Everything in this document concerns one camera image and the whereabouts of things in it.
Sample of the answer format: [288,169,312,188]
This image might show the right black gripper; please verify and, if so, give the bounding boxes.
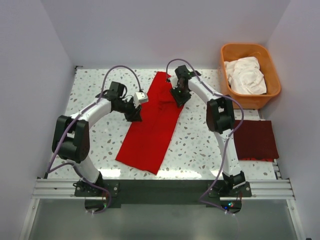
[170,84,192,108]

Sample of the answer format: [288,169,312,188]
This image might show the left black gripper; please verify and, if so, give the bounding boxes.
[114,97,143,123]

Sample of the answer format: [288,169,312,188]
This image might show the bright red t shirt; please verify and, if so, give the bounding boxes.
[115,71,183,175]

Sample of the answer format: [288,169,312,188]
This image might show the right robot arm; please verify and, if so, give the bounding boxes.
[167,65,246,197]

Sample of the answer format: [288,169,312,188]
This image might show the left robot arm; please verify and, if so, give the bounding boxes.
[47,81,148,196]

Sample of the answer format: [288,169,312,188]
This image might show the orange plastic basket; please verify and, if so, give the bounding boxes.
[217,43,281,110]

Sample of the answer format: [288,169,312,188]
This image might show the white crumpled t shirt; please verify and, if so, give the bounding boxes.
[224,56,267,95]

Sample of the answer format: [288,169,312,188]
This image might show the dark red folded t shirt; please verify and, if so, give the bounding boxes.
[234,120,279,162]

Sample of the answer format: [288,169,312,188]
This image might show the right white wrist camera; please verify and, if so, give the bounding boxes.
[166,76,178,86]

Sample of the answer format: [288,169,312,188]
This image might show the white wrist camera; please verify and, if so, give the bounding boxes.
[133,91,149,107]
[166,76,178,86]

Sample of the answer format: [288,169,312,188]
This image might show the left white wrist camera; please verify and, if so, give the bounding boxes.
[133,91,149,107]

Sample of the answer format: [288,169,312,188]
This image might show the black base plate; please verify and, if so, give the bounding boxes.
[73,179,252,212]

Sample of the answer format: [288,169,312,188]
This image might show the aluminium rail frame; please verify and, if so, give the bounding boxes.
[18,159,306,240]

